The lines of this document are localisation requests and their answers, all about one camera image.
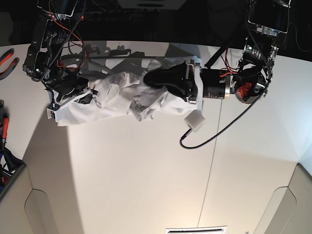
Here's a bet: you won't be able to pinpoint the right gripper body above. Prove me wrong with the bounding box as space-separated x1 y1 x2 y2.
49 75 89 102

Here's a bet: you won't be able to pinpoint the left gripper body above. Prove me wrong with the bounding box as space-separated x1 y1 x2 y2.
184 59 231 104

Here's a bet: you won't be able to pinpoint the white t-shirt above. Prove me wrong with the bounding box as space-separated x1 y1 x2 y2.
56 57 197 126

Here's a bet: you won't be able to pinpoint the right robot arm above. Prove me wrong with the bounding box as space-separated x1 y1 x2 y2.
22 0 89 105

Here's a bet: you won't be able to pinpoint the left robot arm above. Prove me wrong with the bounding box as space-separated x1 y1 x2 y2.
143 0 291 104

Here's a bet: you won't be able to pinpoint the orange grey pliers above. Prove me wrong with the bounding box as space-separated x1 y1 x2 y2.
0 48 20 82

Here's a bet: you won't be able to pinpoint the white speaker box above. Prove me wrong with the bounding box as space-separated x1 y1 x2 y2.
118 0 186 10

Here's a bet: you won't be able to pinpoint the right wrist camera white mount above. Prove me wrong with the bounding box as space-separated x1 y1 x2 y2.
46 88 99 126

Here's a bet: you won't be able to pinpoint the white cable on floor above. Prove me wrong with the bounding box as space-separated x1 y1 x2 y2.
282 23 312 53

